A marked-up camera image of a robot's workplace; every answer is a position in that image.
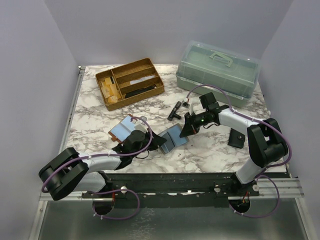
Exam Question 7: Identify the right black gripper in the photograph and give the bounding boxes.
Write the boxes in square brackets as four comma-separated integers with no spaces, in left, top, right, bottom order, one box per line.
[180,110,210,138]

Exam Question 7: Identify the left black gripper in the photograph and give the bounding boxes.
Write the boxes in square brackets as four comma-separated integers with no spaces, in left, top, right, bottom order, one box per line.
[131,128,167,159]

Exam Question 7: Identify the grey card holder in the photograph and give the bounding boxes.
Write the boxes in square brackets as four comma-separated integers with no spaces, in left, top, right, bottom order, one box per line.
[158,123,189,154]

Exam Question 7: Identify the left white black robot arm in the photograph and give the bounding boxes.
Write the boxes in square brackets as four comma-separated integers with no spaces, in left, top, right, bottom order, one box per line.
[38,130,167,201]

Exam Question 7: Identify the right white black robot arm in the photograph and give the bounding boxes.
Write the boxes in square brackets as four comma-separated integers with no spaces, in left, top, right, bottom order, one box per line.
[179,92,292,196]

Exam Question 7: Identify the brown blue open card holder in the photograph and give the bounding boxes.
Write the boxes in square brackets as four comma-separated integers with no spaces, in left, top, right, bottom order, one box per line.
[108,114,137,143]

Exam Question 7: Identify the white card in tray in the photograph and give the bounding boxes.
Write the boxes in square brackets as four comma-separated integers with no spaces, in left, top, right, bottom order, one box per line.
[130,75,155,85]

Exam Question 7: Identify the black T-shaped tool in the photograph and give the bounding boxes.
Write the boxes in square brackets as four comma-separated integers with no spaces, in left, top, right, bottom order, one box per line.
[167,101,182,121]

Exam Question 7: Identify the black item in tray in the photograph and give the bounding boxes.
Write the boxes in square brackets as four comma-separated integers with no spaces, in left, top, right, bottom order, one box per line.
[124,84,156,99]

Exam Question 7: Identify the green clear-lid storage box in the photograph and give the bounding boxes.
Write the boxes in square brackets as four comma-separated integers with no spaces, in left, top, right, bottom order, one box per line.
[176,41,261,108]

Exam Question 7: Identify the brown woven organizer tray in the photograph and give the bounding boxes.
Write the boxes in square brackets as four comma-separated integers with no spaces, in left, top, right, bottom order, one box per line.
[95,58,165,111]

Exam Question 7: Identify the yellow packets in tray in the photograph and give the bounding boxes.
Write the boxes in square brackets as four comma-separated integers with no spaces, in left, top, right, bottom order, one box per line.
[101,77,121,104]

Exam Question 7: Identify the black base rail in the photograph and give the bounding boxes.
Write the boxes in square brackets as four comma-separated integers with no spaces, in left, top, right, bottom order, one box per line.
[82,171,261,210]

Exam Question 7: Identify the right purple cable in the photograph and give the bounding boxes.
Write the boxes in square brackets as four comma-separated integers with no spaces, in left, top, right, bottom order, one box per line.
[186,84,293,218]

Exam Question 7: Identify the purple cable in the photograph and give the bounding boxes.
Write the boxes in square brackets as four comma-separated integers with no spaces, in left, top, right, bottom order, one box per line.
[41,116,153,221]
[186,84,293,218]

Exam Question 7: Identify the aluminium side rail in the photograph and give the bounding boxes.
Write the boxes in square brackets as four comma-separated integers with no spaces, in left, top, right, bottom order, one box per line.
[58,66,86,154]

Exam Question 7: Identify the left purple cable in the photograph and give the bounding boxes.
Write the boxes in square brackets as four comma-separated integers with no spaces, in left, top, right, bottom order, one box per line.
[41,116,153,221]

